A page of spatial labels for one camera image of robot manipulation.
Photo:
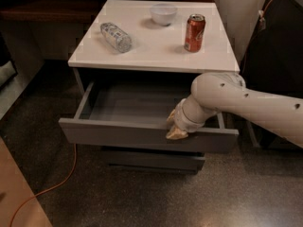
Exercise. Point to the grey top drawer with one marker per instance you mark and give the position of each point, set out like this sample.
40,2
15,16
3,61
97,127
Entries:
134,115

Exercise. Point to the orange soda can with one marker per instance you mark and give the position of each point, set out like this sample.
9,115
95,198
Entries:
194,32

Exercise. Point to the dark wooden shelf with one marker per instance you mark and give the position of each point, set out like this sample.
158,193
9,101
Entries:
62,11

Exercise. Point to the grey bottom drawer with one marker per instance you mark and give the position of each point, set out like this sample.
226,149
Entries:
153,159

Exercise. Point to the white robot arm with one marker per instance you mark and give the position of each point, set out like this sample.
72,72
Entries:
213,93

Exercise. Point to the grey drawer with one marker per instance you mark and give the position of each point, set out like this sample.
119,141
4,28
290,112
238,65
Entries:
134,115
153,159

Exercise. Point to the white bowl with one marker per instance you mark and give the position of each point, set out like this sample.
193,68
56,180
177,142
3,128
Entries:
163,14

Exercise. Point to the clear plastic water bottle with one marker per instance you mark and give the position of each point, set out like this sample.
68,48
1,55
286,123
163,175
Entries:
116,37

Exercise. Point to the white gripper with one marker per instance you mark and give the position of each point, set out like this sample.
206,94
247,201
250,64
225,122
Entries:
182,118

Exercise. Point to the white-topped grey drawer cabinet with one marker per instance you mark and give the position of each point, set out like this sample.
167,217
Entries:
158,54

